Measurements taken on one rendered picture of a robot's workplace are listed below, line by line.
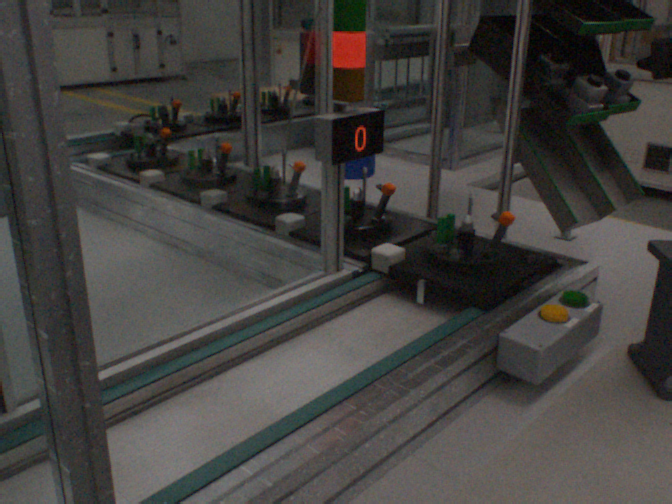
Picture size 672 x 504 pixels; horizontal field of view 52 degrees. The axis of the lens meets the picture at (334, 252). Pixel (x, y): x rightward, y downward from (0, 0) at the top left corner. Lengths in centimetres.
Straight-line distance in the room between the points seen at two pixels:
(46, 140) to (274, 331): 68
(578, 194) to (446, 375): 65
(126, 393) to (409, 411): 36
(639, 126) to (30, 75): 514
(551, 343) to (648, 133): 444
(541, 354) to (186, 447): 49
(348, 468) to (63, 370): 43
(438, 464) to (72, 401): 55
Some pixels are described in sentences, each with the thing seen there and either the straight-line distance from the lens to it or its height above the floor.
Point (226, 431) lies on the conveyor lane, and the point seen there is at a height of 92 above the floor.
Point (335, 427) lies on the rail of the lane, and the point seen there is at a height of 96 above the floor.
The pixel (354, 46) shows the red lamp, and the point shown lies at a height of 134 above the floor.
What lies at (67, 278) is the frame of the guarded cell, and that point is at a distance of 45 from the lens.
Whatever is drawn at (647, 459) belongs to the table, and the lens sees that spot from 101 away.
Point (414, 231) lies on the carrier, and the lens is 137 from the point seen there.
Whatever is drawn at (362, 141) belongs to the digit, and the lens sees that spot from 109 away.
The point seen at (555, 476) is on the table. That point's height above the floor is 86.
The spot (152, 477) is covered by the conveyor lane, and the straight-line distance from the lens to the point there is 83.
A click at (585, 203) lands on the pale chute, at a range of 147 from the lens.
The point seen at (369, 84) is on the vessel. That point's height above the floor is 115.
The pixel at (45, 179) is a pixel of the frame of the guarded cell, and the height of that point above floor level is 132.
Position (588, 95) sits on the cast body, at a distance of 138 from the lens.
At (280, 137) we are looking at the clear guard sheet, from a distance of 104.
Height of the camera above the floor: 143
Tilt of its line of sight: 22 degrees down
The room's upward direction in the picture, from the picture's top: 1 degrees clockwise
